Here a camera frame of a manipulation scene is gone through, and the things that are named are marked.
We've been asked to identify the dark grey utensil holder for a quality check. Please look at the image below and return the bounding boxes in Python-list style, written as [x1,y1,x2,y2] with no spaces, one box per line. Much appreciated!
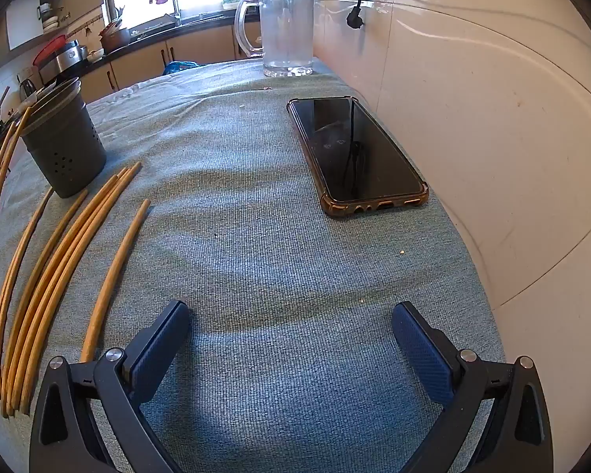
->
[19,78,108,199]

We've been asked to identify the blue plastic bag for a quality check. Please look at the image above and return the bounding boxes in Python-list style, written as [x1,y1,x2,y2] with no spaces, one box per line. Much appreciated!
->
[162,60,201,76]

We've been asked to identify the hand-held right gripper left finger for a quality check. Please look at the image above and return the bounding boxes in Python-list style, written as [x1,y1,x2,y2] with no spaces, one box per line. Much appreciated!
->
[28,300,191,473]

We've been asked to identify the wall cabinet with dish rack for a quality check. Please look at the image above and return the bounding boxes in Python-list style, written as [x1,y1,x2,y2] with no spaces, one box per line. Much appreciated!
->
[0,0,104,52]

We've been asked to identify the clear glass pitcher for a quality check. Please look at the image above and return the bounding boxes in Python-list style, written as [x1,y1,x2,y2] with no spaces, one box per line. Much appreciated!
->
[234,0,317,78]

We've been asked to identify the grey-blue tablecloth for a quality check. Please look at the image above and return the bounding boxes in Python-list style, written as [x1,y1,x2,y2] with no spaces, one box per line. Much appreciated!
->
[0,56,506,473]

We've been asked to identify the black kitchen countertop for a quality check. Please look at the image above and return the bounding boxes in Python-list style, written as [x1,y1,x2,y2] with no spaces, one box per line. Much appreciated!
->
[39,10,264,87]

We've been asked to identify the silver rice cooker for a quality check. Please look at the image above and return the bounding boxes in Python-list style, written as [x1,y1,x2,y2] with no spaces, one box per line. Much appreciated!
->
[54,42,85,74]

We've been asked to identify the dark brown chopstick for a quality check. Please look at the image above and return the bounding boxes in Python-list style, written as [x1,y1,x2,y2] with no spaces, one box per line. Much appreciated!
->
[286,97,429,218]

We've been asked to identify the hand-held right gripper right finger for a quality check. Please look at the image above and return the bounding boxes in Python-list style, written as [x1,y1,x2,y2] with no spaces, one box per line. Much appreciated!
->
[390,300,556,473]

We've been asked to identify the dark brown pot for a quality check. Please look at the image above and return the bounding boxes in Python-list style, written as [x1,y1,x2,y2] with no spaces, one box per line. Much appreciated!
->
[98,20,132,53]

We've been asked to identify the bunch of wooden chopsticks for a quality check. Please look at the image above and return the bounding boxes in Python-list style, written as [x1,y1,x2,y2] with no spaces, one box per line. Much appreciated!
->
[0,106,151,419]

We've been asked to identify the beige kitchen base cabinets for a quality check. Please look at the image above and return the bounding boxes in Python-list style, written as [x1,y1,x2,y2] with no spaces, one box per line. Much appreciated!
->
[76,22,264,102]

